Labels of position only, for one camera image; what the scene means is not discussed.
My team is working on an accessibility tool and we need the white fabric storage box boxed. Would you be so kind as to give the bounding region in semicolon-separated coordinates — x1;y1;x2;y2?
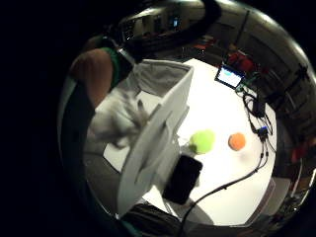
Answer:
117;58;196;218

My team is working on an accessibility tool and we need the red chair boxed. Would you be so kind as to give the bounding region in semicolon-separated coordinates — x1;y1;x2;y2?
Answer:
227;50;258;74

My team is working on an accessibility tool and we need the tablet with lit screen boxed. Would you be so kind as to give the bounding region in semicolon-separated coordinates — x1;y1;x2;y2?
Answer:
214;63;245;91

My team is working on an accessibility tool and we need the black power adapter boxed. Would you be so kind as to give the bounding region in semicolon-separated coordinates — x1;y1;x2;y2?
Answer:
252;98;268;119

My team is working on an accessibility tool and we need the green ball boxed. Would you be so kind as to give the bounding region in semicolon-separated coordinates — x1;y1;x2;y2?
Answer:
189;128;216;155

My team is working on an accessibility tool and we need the the person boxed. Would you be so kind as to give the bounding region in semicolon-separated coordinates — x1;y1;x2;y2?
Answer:
58;33;146;211

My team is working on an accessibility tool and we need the orange ball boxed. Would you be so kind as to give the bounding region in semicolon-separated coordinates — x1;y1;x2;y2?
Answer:
227;131;247;152

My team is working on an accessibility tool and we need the white fluffy soft toy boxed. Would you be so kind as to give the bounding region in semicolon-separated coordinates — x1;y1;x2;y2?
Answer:
88;88;151;150

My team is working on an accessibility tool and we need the black smartphone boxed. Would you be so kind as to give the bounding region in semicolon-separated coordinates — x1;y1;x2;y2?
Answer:
162;154;204;205

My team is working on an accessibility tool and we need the black cable with blue plug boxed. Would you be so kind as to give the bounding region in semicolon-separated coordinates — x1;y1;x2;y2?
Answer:
242;88;275;146

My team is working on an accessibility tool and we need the long black cable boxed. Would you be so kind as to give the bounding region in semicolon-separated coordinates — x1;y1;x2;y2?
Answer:
177;139;270;237

